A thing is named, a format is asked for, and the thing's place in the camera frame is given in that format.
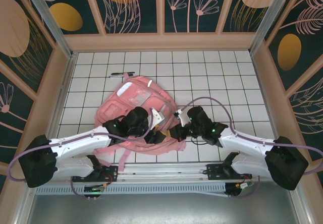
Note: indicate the pink school backpack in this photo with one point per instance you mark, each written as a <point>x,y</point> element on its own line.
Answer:
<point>118,108</point>

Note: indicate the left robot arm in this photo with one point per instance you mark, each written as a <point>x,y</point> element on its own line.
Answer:
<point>38,161</point>

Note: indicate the grey metal plate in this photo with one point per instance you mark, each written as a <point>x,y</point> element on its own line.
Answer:
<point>161,209</point>

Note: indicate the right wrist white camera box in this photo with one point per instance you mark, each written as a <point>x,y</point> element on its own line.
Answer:
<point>182,118</point>

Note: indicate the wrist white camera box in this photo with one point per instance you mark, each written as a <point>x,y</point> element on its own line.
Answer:
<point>182,118</point>
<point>159,115</point>

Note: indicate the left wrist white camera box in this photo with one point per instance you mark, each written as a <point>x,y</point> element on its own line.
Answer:
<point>159,115</point>

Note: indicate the aluminium mounting rail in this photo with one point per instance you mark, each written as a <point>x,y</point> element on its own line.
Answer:
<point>161,172</point>

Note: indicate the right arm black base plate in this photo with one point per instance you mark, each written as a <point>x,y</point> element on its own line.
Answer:
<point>213,172</point>

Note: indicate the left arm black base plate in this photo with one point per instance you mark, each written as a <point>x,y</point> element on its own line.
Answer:
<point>111,172</point>

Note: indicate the aluminium side rail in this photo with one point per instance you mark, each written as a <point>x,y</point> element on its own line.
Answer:
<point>65,82</point>
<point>270,108</point>

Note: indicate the dark floral wall panel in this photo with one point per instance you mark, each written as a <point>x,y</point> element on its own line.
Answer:
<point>302,32</point>
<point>191,7</point>
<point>242,12</point>
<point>75,7</point>
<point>126,12</point>
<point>15,32</point>
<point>12,120</point>
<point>310,120</point>

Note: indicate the aluminium frame post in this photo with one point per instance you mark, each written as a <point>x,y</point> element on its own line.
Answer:
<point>302,206</point>
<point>51,24</point>
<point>25,203</point>
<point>270,17</point>

